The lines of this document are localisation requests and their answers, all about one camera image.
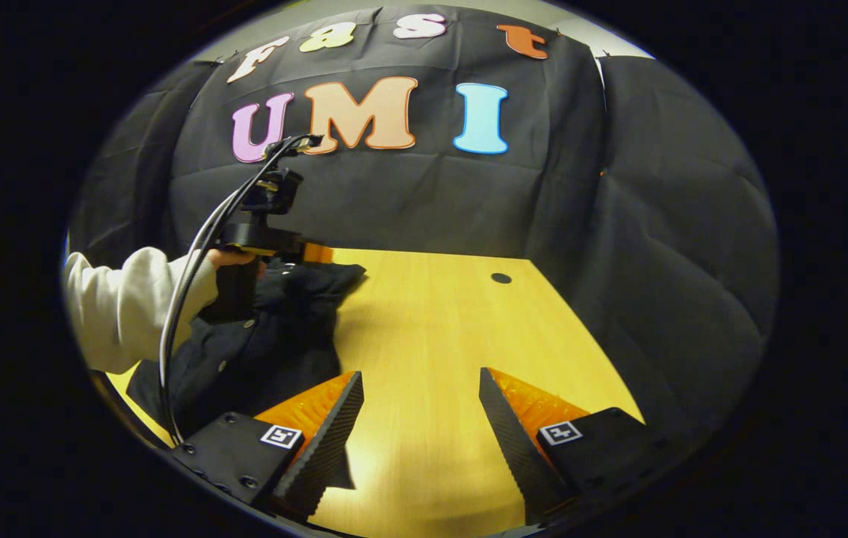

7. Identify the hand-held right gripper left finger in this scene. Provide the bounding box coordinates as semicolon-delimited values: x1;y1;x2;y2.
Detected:
168;371;365;522

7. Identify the black and white gripper cable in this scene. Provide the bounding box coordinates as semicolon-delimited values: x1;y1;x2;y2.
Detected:
158;134;324;447

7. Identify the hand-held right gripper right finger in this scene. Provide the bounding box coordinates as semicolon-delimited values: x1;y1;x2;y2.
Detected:
479;368;682;526

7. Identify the black button shirt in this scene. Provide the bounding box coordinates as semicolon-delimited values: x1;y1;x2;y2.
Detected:
126;258;368;438

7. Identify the black backdrop cloth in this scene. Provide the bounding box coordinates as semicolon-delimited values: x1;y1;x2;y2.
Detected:
69;4;779;449

